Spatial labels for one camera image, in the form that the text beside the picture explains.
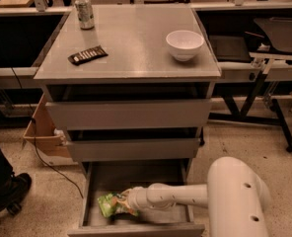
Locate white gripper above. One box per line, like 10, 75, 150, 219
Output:
120, 187, 150, 211

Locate green rice chip bag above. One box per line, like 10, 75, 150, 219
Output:
97, 191, 139, 218

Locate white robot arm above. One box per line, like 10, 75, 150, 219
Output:
123, 157, 270, 237

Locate grey bottom drawer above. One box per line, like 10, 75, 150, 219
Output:
68, 160, 204, 237

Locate grey drawer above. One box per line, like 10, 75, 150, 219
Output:
68, 160, 204, 237
44, 82, 213, 131
67, 127, 199, 162

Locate grey middle drawer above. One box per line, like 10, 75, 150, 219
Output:
67, 127, 199, 162

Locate grey top drawer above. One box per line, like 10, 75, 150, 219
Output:
44, 82, 213, 131

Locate grey drawer cabinet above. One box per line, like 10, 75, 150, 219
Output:
33, 4, 222, 170

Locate cardboard box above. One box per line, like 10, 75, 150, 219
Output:
24, 95, 70, 159

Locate black shoe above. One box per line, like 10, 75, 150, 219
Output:
0, 173, 32, 215

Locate dark snack bar wrapper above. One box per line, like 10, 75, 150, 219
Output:
68, 45, 108, 66

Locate white bowl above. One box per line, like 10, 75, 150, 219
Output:
166, 30, 205, 61

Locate silver soda can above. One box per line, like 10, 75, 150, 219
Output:
75, 0, 95, 30

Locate dark grey tray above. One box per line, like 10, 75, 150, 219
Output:
254, 17, 292, 53

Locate black cable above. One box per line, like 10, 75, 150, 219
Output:
9, 67, 85, 199

